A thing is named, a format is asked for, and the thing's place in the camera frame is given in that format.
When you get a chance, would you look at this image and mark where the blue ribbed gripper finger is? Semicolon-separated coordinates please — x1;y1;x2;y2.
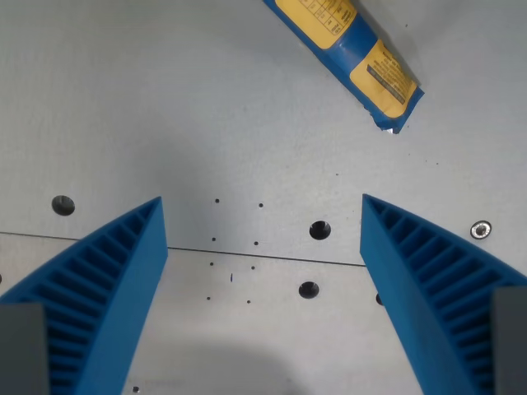
0;196;170;395
359;193;527;395

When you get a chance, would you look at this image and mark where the blue and yellow snack bag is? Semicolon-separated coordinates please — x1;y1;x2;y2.
262;0;425;135

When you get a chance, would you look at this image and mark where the silver table screw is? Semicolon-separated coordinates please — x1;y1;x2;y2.
470;220;492;240

